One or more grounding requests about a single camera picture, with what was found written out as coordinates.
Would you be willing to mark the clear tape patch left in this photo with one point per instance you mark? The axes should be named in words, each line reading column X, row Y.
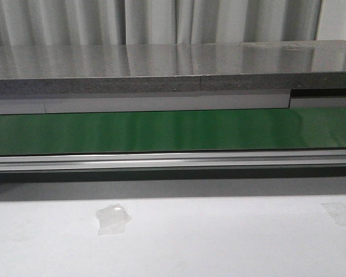
column 112, row 219

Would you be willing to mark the clear tape patch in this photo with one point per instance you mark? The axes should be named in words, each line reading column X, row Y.
column 112, row 219
column 337, row 211

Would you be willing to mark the white conveyor back guard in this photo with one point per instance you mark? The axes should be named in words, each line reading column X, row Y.
column 165, row 101

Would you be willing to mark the green conveyor belt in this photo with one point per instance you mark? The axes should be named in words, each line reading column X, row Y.
column 173, row 131

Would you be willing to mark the clear tape patch right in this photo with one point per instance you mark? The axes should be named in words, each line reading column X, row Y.
column 337, row 211

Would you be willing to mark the white curtain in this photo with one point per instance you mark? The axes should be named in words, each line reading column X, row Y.
column 51, row 23

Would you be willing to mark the aluminium conveyor front rail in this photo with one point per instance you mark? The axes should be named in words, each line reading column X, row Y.
column 167, row 160

